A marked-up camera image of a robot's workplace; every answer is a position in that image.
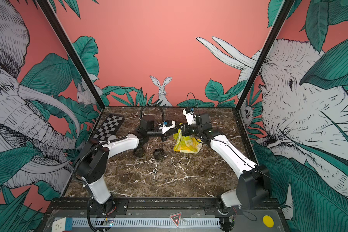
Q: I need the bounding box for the yellow green patterned towel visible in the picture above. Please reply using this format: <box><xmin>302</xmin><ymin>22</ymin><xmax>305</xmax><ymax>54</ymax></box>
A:
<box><xmin>173</xmin><ymin>129</ymin><xmax>203</xmax><ymax>154</ymax></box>

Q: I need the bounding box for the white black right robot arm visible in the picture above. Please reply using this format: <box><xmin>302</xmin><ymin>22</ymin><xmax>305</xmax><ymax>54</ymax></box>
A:
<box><xmin>182</xmin><ymin>108</ymin><xmax>270</xmax><ymax>208</ymax></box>

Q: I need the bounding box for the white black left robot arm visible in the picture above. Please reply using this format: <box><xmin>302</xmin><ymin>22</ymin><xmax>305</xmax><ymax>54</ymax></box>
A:
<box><xmin>72</xmin><ymin>115</ymin><xmax>178</xmax><ymax>206</ymax></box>

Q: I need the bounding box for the green white cylinder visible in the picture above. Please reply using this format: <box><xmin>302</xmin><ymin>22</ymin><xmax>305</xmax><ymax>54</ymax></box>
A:
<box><xmin>107</xmin><ymin>135</ymin><xmax>117</xmax><ymax>141</ymax></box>

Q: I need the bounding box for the black white checkerboard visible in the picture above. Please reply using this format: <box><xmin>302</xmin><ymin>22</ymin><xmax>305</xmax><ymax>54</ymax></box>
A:
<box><xmin>92</xmin><ymin>114</ymin><xmax>125</xmax><ymax>141</ymax></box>

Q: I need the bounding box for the red triangle warning sticker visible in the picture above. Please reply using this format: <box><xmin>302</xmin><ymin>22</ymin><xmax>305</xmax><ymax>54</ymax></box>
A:
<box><xmin>169</xmin><ymin>212</ymin><xmax>182</xmax><ymax>227</ymax></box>

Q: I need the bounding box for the yellow round button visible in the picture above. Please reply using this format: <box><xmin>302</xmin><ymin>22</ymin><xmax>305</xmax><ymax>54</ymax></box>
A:
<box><xmin>263</xmin><ymin>215</ymin><xmax>275</xmax><ymax>228</ymax></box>

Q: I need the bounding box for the white power socket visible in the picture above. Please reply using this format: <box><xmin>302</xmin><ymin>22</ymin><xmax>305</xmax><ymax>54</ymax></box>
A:
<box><xmin>51</xmin><ymin>217</ymin><xmax>73</xmax><ymax>232</ymax></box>

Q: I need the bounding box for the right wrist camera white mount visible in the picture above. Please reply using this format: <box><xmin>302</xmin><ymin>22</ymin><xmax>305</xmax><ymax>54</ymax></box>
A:
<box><xmin>183</xmin><ymin>107</ymin><xmax>196</xmax><ymax>125</ymax></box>

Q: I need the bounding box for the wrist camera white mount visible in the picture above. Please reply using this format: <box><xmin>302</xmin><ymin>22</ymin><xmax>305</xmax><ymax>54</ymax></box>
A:
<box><xmin>183</xmin><ymin>107</ymin><xmax>196</xmax><ymax>125</ymax></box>
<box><xmin>159</xmin><ymin>120</ymin><xmax>178</xmax><ymax>136</ymax></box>

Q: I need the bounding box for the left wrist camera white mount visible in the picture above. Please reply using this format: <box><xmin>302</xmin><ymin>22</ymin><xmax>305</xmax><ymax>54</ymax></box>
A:
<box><xmin>159</xmin><ymin>120</ymin><xmax>178</xmax><ymax>136</ymax></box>

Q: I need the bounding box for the black corrugated left cable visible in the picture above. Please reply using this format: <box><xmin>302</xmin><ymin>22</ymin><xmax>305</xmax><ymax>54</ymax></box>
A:
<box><xmin>139</xmin><ymin>103</ymin><xmax>165</xmax><ymax>124</ymax></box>

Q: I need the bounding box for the white slotted cable duct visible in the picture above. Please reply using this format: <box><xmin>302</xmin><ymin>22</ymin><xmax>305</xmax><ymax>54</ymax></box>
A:
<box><xmin>72</xmin><ymin>217</ymin><xmax>221</xmax><ymax>228</ymax></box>

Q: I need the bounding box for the black front mounting rail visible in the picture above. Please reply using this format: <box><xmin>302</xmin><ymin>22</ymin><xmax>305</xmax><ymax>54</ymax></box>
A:
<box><xmin>44</xmin><ymin>198</ymin><xmax>279</xmax><ymax>217</ymax></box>

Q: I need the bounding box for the black right frame post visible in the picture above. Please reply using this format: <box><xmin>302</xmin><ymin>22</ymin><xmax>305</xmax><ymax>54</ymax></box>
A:
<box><xmin>235</xmin><ymin>0</ymin><xmax>294</xmax><ymax>111</ymax></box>

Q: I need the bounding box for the black frame post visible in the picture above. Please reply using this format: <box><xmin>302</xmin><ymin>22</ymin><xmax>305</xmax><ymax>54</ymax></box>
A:
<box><xmin>36</xmin><ymin>0</ymin><xmax>105</xmax><ymax>111</ymax></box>
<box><xmin>235</xmin><ymin>0</ymin><xmax>294</xmax><ymax>111</ymax></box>

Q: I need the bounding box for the black left frame post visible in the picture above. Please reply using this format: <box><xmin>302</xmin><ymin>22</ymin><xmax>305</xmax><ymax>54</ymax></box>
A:
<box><xmin>36</xmin><ymin>0</ymin><xmax>105</xmax><ymax>111</ymax></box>

